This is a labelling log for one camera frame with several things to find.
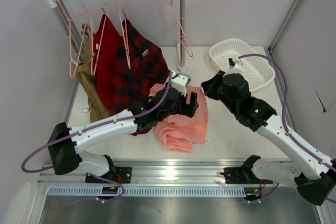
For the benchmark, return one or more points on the pink wire hanger far left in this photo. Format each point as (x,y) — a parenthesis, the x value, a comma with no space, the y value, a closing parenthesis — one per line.
(74,51)

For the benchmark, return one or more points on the tan brown garment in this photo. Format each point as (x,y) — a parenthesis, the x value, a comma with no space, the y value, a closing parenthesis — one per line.
(88,81)

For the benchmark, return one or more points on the red black plaid skirt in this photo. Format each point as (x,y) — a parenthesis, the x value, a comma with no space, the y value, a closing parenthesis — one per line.
(148,67)

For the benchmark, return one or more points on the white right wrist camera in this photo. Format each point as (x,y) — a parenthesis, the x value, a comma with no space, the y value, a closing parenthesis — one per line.
(235,66)

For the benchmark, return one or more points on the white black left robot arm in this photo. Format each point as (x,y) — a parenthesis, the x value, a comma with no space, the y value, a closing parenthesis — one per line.
(68,147)

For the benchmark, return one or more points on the plain red skirt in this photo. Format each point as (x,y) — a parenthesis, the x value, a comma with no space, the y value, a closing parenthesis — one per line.
(105,47)

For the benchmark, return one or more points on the pink wire hanger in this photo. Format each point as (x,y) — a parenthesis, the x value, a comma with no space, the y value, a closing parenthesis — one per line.
(74,51)
(126,35)
(92,30)
(181,34)

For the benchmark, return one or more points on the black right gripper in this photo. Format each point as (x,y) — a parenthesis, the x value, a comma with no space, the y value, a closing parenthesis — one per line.
(212,89)

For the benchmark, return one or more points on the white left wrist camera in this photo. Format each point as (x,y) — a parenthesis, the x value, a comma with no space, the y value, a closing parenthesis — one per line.
(180,81)

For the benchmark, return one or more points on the white slotted cable duct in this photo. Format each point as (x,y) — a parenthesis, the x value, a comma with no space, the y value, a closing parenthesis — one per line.
(151,191)

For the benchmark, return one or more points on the pink skirt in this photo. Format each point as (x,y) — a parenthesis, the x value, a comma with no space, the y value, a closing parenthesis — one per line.
(181,133)

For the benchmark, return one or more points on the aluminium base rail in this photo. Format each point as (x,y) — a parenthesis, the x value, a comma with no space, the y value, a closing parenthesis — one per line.
(177,172)

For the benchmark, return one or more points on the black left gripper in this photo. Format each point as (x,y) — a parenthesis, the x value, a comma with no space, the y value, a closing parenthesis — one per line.
(185,104)

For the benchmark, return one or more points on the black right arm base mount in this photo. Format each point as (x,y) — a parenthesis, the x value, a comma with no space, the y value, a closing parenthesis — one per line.
(243,174)

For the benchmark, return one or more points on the pink wire hanger right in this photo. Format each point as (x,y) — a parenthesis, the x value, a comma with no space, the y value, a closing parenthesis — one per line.
(181,34)

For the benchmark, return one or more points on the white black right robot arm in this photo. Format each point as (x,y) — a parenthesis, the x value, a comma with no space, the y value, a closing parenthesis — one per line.
(312,173)

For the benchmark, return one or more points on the white perforated plastic basket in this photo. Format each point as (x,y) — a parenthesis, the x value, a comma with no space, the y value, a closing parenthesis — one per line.
(258,72)

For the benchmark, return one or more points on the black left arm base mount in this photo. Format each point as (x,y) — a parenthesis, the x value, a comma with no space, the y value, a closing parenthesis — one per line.
(121,175)

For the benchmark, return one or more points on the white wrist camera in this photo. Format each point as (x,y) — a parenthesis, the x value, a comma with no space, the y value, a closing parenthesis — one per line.
(180,81)
(235,66)

